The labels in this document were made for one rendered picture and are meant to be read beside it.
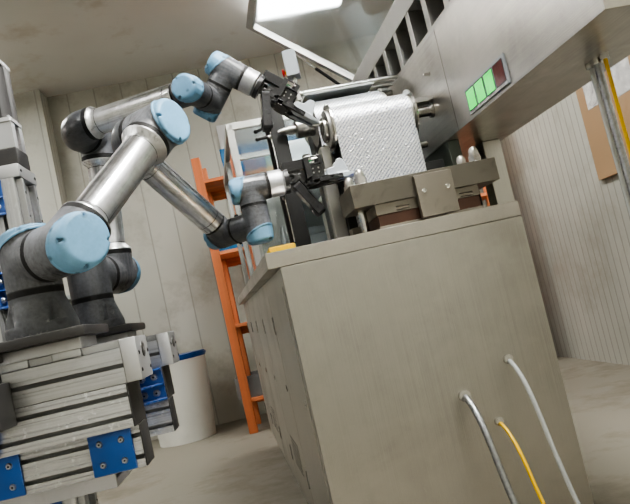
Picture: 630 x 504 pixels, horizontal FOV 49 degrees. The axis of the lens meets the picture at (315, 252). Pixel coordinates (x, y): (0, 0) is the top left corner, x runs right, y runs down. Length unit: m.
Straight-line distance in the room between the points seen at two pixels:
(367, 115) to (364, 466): 0.97
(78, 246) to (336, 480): 0.79
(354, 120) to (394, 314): 0.62
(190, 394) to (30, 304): 3.70
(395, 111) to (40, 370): 1.19
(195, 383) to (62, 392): 3.70
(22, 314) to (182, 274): 4.29
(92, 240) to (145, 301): 4.37
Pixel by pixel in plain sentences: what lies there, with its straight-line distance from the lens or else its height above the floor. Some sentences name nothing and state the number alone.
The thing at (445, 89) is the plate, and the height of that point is 1.27.
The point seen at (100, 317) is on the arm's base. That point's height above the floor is 0.85.
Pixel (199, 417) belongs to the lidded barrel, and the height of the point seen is 0.16.
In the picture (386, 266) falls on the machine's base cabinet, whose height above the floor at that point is 0.81.
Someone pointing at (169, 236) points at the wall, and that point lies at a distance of 5.82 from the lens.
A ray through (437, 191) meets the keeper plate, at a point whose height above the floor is 0.97.
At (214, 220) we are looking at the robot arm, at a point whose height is 1.04.
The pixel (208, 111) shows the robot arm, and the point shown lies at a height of 1.36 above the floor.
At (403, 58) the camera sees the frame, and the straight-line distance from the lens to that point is 2.40.
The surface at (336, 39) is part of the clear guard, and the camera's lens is 2.86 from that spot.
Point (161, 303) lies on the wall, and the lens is 5.79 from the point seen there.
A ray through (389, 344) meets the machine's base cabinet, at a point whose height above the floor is 0.62.
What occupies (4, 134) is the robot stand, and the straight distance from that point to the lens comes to 1.91.
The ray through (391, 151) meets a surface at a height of 1.14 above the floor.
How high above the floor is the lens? 0.75
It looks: 4 degrees up
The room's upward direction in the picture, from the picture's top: 13 degrees counter-clockwise
